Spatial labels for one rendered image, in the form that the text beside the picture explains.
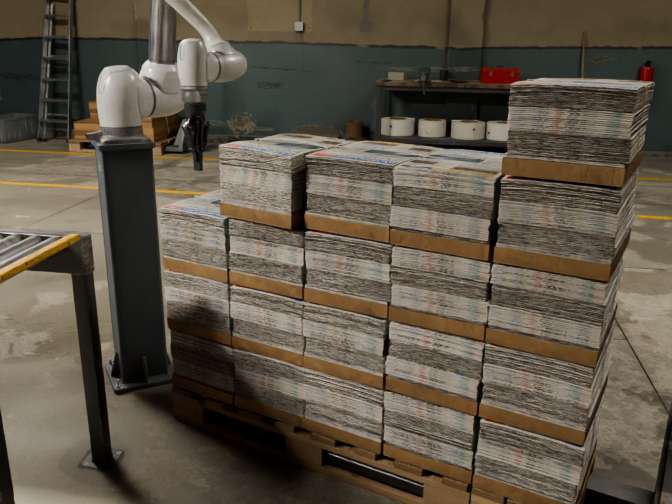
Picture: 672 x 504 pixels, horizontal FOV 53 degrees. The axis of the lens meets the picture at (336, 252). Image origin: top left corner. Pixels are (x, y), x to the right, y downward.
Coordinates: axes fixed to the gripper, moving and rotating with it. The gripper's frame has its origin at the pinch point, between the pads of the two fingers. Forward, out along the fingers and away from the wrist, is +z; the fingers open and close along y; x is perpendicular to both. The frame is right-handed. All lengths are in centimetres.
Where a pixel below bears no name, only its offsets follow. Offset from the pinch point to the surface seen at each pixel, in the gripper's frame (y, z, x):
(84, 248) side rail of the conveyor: -51, 19, 2
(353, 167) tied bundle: -17, -8, -72
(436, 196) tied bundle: -18, -3, -98
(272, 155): -21, -9, -47
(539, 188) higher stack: -18, -8, -124
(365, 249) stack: -18, 16, -77
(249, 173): -19.3, -2.5, -37.0
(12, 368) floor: -24, 96, 90
